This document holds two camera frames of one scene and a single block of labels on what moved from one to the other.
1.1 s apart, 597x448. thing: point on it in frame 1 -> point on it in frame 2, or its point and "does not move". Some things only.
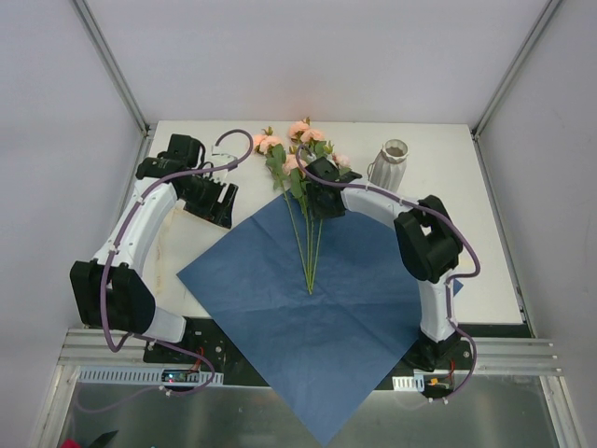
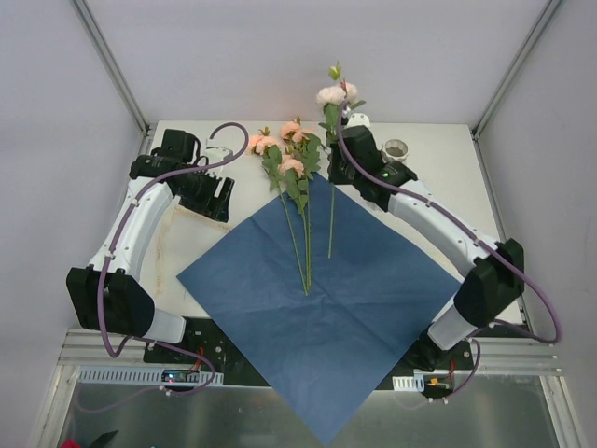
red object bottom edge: [70, 443] does not move
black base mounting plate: [210, 346] does not move
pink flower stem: [342, 161] -> [331, 98]
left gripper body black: [217, 203] does not move
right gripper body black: [320, 203] -> [340, 167]
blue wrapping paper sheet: [322, 307] does not move
